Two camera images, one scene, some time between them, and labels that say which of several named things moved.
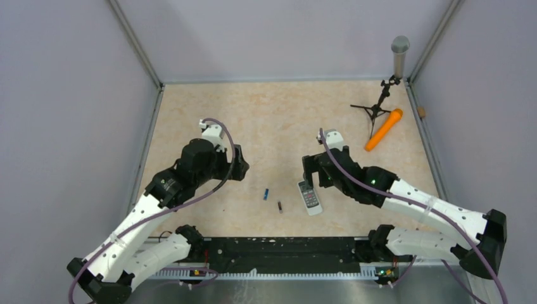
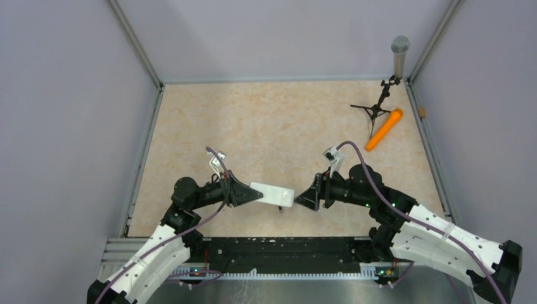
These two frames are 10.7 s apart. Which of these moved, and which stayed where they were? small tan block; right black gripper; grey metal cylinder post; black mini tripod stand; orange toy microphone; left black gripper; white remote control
Moved: left black gripper; white remote control; right black gripper
Stayed: small tan block; grey metal cylinder post; orange toy microphone; black mini tripod stand
